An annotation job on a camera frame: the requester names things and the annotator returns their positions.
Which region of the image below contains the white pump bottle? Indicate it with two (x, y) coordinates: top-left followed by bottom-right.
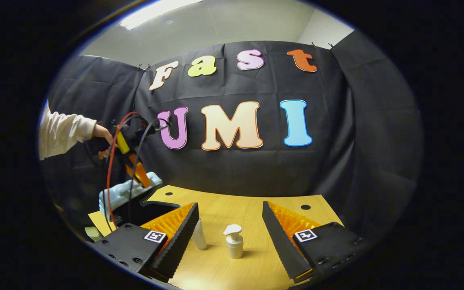
(223, 224), (244, 259)

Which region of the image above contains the white cream tube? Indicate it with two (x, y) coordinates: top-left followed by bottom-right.
(192, 218), (208, 251)

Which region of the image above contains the black cable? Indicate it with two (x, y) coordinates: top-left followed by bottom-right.
(127, 117), (170, 222)

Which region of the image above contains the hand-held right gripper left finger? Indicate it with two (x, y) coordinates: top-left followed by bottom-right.
(89, 202), (200, 282)

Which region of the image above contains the black backdrop cloth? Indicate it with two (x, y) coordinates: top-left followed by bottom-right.
(39, 29), (424, 242)

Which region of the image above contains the red cable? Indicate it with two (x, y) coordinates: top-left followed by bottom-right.
(105, 112), (142, 224)

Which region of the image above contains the light blue suitcase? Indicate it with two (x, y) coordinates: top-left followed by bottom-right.
(97, 172), (182, 226)

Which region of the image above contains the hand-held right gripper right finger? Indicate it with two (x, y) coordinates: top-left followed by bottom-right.
(262, 201), (371, 284)

